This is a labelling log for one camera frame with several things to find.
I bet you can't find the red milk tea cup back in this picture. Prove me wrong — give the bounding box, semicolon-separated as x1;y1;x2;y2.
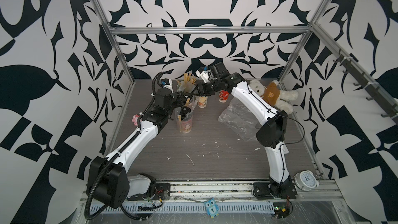
219;90;230;103

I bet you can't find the red milk tea cup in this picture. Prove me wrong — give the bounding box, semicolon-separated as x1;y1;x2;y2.
178;106;191;121
219;90;230;103
177;113;193;134

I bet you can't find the clear plastic bag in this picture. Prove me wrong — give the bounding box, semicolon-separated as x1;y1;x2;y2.
175;92;198;134
218;98;262;142

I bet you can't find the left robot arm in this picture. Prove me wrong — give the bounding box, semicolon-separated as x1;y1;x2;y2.
84;88;192;220

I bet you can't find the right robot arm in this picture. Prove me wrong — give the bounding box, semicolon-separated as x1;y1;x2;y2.
193;63;291;192

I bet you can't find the cream milk tea cup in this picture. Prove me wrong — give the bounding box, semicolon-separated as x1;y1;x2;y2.
198;96;208;108

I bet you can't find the green cup holder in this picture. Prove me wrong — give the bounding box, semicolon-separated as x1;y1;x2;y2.
177;81;195;93

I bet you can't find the pink pig toy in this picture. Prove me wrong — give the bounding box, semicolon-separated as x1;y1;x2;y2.
132;115;140;126

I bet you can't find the white teddy bear brown hoodie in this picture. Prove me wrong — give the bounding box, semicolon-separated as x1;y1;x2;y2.
249;79;299;115

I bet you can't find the blue owl number tag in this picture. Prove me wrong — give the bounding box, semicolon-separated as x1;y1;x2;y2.
204;198;219;218

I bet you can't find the white alarm clock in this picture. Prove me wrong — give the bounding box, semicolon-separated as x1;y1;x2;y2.
294;170;319;191

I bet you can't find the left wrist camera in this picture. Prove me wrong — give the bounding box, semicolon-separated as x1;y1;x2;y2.
160;79;174;92

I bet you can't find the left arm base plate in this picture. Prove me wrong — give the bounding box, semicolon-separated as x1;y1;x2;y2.
127;182;171;201

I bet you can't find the aluminium front rail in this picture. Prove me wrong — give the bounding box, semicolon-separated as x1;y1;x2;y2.
155;180;344;201

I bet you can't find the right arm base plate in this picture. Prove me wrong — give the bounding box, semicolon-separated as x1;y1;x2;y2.
253;180;296;200

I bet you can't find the wall hook rack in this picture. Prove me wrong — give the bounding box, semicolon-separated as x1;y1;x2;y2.
334;49;398;125

